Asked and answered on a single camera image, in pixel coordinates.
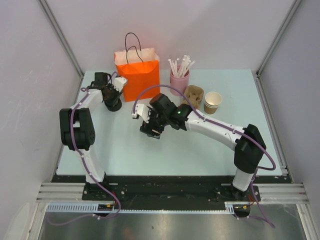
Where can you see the pink straw holder cup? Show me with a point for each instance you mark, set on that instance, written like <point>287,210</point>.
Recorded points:
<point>179,83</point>

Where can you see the white cable duct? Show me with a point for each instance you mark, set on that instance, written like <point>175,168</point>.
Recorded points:
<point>105,208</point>

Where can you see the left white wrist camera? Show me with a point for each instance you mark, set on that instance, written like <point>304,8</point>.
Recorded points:
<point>119,83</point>

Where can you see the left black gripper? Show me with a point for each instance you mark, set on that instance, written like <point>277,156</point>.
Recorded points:
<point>118,94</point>

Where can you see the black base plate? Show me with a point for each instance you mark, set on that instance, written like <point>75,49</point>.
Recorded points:
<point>216,187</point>

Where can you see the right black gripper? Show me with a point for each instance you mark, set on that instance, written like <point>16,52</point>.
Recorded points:
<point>147,127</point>

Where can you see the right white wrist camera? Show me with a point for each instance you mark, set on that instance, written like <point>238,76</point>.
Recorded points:
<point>141,110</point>

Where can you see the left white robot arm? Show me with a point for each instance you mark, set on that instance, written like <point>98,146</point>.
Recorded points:
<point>77,130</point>

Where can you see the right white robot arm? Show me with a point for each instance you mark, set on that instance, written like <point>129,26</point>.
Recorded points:
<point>246,142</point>

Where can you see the stack of black lids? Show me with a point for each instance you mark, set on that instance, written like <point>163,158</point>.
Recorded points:
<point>113,107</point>

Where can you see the white wrapped straws bundle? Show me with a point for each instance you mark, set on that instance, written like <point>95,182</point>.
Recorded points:
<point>180,70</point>

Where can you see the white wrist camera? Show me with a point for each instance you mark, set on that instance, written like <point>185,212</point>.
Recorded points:
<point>141,110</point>
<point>119,83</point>

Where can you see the stack of brown paper cups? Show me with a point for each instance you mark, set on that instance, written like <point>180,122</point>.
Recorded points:
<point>212,101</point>

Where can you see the brown pulp cup carrier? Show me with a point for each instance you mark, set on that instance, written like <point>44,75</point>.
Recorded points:
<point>195,95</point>

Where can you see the orange paper bag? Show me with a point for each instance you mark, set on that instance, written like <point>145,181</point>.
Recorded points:
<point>140,66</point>

